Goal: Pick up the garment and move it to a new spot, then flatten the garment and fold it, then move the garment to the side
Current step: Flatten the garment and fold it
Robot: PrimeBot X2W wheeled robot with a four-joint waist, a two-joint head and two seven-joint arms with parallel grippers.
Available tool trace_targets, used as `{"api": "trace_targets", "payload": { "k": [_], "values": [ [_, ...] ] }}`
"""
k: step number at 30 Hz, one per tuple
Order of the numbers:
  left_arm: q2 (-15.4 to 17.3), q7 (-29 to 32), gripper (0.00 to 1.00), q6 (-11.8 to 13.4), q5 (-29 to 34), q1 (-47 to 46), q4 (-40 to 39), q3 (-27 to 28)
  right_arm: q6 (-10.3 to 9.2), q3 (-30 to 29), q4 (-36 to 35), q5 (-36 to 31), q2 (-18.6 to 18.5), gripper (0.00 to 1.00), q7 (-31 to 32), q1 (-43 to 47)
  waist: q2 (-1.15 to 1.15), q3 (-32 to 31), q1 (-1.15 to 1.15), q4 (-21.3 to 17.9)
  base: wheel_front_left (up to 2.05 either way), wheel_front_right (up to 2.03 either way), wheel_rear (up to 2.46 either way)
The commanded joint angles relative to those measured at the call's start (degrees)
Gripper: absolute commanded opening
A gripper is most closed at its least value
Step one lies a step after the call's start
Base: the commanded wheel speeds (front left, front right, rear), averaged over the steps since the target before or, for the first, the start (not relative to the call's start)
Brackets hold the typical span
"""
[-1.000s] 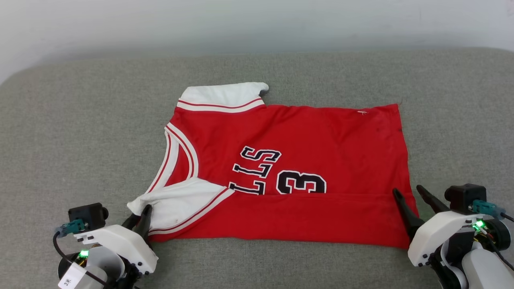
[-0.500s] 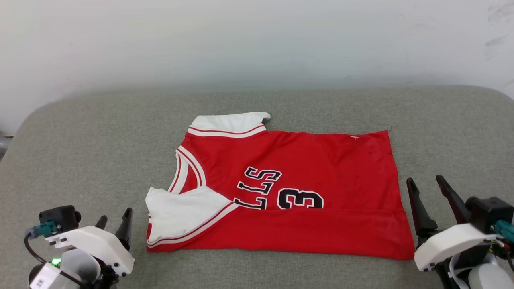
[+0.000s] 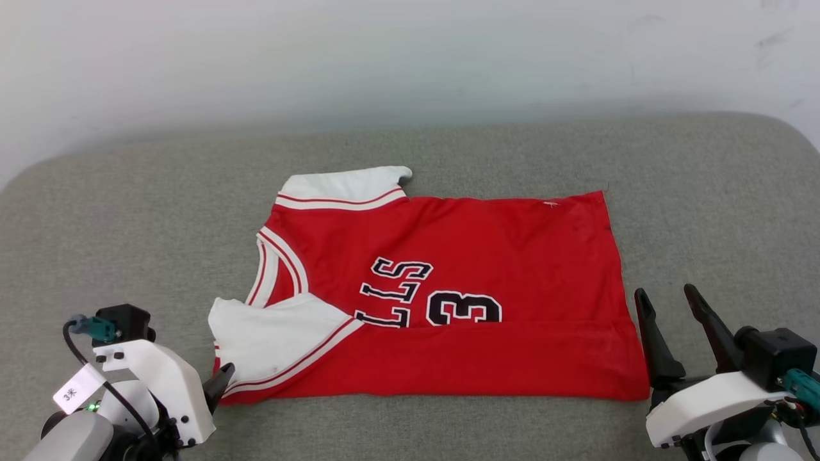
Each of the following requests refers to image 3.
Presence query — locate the teal camera cable plug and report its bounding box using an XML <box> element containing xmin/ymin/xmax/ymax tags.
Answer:
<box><xmin>778</xmin><ymin>368</ymin><xmax>820</xmax><ymax>412</ymax></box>
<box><xmin>69</xmin><ymin>314</ymin><xmax>120</xmax><ymax>344</ymax></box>

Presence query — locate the red and white basketball jersey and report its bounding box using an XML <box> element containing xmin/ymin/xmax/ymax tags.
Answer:
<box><xmin>208</xmin><ymin>166</ymin><xmax>652</xmax><ymax>405</ymax></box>

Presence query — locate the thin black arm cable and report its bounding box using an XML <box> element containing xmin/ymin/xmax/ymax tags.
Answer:
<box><xmin>62</xmin><ymin>320</ymin><xmax>161</xmax><ymax>446</ymax></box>
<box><xmin>772</xmin><ymin>396</ymin><xmax>820</xmax><ymax>461</ymax></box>

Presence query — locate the white paper cable tag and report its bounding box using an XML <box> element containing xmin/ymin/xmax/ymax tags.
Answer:
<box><xmin>52</xmin><ymin>363</ymin><xmax>107</xmax><ymax>416</ymax></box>

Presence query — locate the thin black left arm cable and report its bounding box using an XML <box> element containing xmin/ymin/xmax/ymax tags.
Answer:
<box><xmin>62</xmin><ymin>320</ymin><xmax>161</xmax><ymax>446</ymax></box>

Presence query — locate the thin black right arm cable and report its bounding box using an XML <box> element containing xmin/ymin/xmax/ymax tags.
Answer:
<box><xmin>772</xmin><ymin>396</ymin><xmax>820</xmax><ymax>461</ymax></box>

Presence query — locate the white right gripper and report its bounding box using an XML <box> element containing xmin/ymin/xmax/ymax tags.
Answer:
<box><xmin>634</xmin><ymin>283</ymin><xmax>787</xmax><ymax>450</ymax></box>

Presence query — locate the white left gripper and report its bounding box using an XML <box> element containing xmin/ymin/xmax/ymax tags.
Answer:
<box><xmin>94</xmin><ymin>339</ymin><xmax>236</xmax><ymax>448</ymax></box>

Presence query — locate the teal left camera cable plug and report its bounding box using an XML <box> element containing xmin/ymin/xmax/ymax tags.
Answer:
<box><xmin>69</xmin><ymin>314</ymin><xmax>120</xmax><ymax>344</ymax></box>

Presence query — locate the teal right camera cable plug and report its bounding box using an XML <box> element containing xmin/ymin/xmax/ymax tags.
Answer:
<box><xmin>778</xmin><ymin>368</ymin><xmax>820</xmax><ymax>412</ymax></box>

